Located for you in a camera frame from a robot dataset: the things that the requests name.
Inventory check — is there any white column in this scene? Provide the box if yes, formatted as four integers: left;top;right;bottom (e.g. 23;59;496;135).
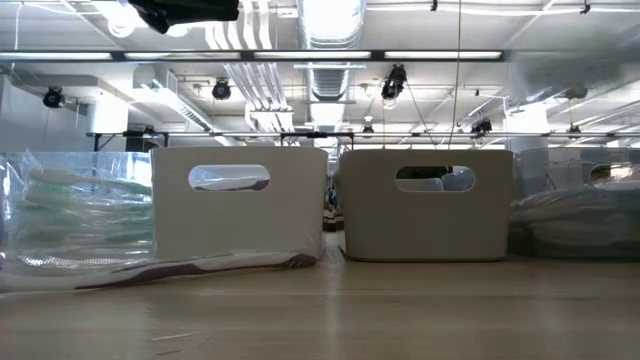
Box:
87;102;129;150
504;104;550;151

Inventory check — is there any black overhead light rail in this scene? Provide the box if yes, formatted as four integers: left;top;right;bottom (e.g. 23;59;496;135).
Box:
0;48;506;63

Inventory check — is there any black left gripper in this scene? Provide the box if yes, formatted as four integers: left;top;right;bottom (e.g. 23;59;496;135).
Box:
127;0;241;35

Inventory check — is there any white plastic bin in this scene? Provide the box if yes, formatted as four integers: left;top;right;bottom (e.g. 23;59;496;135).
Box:
149;146;330;261

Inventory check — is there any white rectangular air duct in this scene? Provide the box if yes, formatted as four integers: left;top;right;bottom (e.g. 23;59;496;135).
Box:
132;67;216;132

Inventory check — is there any black horizontal pipe rail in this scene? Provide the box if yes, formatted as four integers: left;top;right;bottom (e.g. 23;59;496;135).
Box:
85;130;640;140

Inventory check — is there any smoky brown plastic bin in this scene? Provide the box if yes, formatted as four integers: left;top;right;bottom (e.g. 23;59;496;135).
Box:
508;147;640;259

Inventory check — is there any thin hanging wire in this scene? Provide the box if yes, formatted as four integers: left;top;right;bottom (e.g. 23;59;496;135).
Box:
450;0;464;149

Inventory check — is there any clear plastic bin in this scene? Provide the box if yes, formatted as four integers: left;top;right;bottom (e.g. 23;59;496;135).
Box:
0;151;155;262

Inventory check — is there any black ceiling camera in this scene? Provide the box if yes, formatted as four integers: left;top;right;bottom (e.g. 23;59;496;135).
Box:
379;63;408;101

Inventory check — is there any white ceiling pipe bundle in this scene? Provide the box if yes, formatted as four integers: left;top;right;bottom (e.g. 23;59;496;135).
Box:
207;0;296;134

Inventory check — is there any grey plastic bin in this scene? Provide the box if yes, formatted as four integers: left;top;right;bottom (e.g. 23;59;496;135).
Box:
333;148;515;263

